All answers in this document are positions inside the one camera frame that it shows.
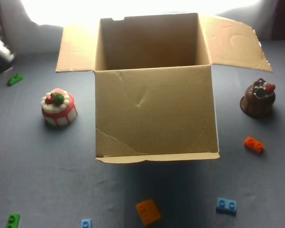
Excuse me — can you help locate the grey table cloth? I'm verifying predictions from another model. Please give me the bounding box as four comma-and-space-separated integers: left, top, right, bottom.
0, 38, 285, 228

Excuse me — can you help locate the cardboard box with flaps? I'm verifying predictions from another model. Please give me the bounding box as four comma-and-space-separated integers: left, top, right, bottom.
56, 12, 274, 165

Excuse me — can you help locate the small orange toy brick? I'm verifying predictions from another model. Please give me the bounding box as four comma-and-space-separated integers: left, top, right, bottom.
244, 136, 265, 154

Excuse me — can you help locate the cream roll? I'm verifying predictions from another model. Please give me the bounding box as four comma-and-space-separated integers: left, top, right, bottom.
40, 87, 78, 127

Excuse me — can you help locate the large orange toy brick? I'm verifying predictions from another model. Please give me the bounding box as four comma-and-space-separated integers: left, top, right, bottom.
135, 199, 162, 227

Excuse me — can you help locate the blue toy brick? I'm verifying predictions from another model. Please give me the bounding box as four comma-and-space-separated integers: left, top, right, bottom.
216, 197, 238, 216
81, 218, 94, 228

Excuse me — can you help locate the green toy brick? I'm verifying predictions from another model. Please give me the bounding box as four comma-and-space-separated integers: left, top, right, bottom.
7, 73, 24, 86
6, 213, 21, 228

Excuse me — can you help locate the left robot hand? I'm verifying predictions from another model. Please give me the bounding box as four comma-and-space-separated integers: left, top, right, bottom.
0, 20, 17, 76

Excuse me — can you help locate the brown round toy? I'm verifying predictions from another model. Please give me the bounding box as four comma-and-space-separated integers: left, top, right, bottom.
239, 77, 276, 117

